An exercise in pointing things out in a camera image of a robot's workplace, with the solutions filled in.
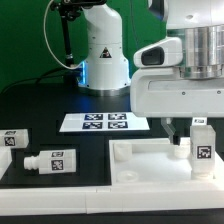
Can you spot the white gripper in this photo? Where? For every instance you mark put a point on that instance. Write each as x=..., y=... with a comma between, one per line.
x=161, y=93

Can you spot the white square tabletop tray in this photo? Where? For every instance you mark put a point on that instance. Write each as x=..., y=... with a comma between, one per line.
x=142, y=161

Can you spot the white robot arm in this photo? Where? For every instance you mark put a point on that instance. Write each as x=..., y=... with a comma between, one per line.
x=179, y=76

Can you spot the white sheet with tags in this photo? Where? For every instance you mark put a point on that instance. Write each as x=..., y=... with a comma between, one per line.
x=96, y=122

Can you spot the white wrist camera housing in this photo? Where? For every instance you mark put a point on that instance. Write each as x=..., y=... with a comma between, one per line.
x=165, y=53

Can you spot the white front fence rail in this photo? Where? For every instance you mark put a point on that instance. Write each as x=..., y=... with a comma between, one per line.
x=123, y=198

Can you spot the white fence rail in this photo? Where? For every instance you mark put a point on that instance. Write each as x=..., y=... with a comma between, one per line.
x=123, y=198
x=5, y=160

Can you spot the black camera stand pole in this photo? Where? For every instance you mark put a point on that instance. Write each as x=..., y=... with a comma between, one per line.
x=67, y=13

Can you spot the white left fence rail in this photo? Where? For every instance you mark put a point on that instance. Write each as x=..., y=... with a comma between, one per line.
x=5, y=160

